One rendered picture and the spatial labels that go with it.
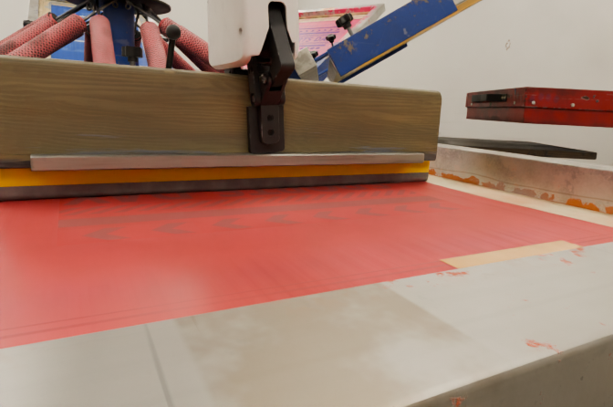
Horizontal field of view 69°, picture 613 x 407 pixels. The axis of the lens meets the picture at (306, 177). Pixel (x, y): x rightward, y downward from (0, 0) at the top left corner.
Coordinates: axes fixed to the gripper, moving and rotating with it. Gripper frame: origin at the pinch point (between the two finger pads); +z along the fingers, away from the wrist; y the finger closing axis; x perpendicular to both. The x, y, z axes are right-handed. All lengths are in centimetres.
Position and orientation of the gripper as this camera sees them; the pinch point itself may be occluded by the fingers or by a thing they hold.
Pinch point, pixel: (257, 127)
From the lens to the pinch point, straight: 40.0
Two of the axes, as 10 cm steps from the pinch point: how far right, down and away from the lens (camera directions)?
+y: 4.7, 1.6, -8.7
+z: 0.2, 9.8, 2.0
